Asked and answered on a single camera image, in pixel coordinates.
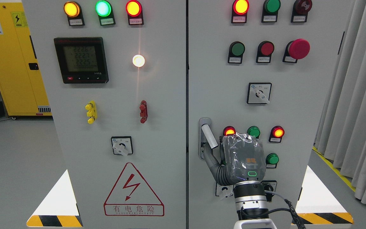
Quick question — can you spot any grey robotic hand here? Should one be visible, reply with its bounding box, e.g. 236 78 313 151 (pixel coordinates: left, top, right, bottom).
204 133 266 186

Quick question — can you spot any top red indicator right door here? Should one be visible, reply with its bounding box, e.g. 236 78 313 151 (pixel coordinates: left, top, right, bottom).
231 0 250 24

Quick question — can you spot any grey cabinet door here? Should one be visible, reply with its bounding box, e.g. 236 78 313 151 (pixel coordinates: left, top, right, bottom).
188 0 355 229
22 0 187 229

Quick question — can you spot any white indicator light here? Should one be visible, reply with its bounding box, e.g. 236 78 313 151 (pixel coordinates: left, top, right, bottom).
132 54 146 68

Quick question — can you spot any lower white rotary switch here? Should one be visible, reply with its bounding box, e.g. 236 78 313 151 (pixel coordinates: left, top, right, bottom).
215 184 234 200

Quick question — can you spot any black cable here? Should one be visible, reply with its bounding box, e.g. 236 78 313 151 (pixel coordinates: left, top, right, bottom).
241 190 306 229

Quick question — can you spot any top green indicator right door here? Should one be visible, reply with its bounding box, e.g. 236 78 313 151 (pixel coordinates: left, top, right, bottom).
261 0 281 23

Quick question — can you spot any green indicator light left door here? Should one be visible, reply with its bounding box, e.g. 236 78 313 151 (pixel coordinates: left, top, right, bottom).
95 0 116 26

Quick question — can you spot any grey curtain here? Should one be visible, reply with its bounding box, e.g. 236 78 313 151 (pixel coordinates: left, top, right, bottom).
315 0 366 204

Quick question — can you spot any lit red indicator right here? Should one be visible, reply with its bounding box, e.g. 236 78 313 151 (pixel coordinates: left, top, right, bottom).
268 126 285 143

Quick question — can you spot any left grey cabinet door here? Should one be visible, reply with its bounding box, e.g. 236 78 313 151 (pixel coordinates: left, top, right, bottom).
22 0 187 229

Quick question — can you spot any red push button upper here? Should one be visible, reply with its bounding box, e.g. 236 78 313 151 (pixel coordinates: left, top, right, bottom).
256 41 275 63

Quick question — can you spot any black key selector switch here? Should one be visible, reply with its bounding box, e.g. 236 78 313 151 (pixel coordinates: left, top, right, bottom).
261 180 277 202

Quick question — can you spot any silver door handle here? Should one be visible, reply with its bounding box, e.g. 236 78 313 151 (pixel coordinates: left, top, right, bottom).
198 117 219 160

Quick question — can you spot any green push button upper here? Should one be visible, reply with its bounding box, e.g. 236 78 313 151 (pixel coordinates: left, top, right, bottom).
227 41 245 64

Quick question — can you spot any red terminal post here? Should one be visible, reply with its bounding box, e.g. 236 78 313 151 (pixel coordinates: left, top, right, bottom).
139 100 148 124

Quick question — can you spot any green push button lower right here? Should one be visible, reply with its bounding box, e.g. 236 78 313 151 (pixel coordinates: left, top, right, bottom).
266 153 279 169

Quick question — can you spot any lit red indicator left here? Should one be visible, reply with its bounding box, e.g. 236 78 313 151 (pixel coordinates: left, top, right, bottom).
223 126 236 136

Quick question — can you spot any right door upper rotary switch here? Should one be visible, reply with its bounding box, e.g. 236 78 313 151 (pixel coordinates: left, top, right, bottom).
247 82 272 105

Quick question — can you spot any amber indicator light left door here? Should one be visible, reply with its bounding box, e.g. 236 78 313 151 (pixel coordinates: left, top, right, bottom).
64 1 85 26

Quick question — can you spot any red indicator light left door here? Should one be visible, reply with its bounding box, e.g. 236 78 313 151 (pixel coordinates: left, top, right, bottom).
126 0 144 25

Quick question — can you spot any yellow terminal post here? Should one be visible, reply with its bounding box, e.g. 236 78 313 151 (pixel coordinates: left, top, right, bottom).
85 101 97 124

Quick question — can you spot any dark red buzzer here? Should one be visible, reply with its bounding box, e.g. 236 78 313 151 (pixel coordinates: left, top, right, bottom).
291 0 312 23

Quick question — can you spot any green push button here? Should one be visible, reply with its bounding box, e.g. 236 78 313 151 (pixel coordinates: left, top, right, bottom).
227 41 245 64
266 153 279 169

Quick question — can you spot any right grey cabinet door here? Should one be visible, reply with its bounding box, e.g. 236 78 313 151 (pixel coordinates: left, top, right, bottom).
188 0 355 229

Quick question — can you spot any lit red indicator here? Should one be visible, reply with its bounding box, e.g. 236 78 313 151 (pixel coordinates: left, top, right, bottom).
223 126 236 136
268 126 285 143

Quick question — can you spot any left door rotary switch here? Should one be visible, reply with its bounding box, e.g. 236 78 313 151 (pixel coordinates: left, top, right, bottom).
111 136 133 156

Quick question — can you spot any door rotary switch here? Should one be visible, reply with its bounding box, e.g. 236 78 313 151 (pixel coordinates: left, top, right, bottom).
111 136 133 156
247 82 272 105

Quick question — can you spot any red warning triangle sticker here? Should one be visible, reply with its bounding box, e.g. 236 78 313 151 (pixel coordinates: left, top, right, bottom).
104 162 165 217

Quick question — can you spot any green indicator middle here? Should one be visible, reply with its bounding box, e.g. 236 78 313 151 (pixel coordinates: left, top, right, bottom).
247 126 261 139

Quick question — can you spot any yellow safety cabinet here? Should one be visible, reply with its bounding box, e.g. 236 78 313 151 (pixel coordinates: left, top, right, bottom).
0 2 52 116

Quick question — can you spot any red emergency stop button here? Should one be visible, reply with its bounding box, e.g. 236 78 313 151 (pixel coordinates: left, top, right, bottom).
282 38 310 63

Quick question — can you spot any digital power meter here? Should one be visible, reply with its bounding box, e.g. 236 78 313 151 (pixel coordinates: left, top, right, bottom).
54 37 109 84

